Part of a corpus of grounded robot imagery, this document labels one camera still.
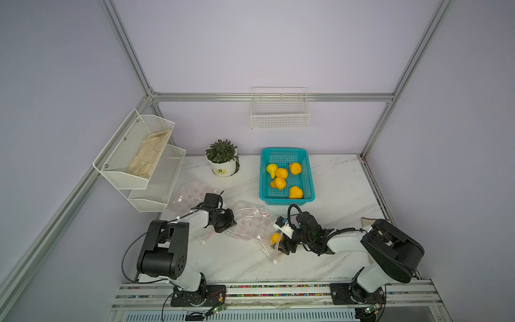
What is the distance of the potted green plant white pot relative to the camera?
98 cm

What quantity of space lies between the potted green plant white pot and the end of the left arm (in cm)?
23

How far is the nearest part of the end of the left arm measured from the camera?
0.75 meters
